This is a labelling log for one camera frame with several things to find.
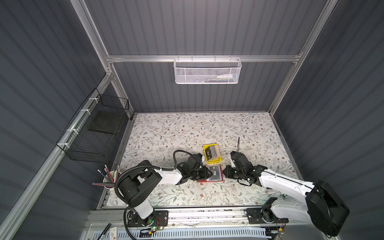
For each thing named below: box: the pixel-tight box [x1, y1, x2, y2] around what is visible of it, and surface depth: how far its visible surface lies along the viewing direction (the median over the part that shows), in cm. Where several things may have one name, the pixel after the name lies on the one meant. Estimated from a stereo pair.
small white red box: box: [109, 226, 118, 240], surface depth 71 cm
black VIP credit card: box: [209, 166, 220, 180], surface depth 90 cm
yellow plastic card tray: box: [203, 143, 222, 164], surface depth 95 cm
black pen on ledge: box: [97, 223, 112, 240], surface depth 71 cm
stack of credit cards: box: [208, 145, 221, 161], surface depth 95 cm
